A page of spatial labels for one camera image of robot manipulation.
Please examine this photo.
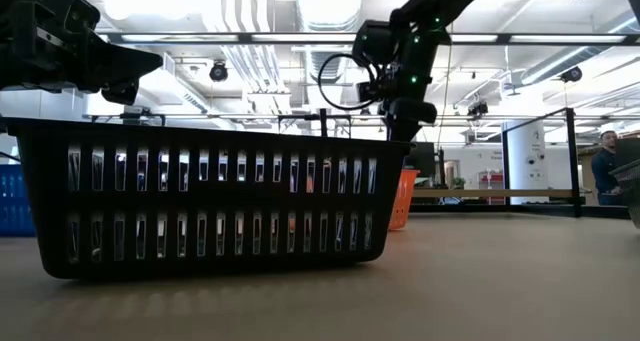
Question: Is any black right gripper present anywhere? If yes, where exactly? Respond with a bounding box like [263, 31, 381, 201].
[382, 96, 439, 143]

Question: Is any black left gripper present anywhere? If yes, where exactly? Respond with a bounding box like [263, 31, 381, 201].
[0, 9, 164, 107]

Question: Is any orange plastic slotted basket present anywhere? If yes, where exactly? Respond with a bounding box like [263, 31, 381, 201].
[388, 168, 421, 232]

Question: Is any blue plastic slotted basket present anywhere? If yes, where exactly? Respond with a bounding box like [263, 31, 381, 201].
[0, 163, 37, 238]

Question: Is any black plastic slotted basket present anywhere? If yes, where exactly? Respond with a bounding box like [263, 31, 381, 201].
[2, 116, 416, 282]
[608, 159, 640, 231]

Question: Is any wooden shelf board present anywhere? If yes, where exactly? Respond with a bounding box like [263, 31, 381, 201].
[412, 188, 576, 200]

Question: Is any dark monitor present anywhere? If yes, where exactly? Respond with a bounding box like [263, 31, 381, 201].
[407, 141, 437, 178]

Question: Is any white round pillar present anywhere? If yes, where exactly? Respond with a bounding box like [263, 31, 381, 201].
[505, 120, 551, 205]

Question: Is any person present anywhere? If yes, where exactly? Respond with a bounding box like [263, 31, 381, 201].
[590, 129, 625, 207]

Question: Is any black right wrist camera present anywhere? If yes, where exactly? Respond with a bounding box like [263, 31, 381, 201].
[356, 80, 384, 103]

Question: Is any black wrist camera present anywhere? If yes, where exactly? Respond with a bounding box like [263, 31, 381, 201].
[356, 80, 384, 103]
[42, 0, 101, 32]

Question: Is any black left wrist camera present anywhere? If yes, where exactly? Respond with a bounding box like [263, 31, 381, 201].
[42, 0, 101, 32]

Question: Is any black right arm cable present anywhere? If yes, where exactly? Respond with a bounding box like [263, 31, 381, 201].
[316, 52, 379, 112]

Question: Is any black ceiling camera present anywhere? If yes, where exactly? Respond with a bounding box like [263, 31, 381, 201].
[559, 65, 584, 85]
[208, 60, 230, 84]

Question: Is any black metal shelf frame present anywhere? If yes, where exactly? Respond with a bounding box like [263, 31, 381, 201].
[318, 107, 632, 220]

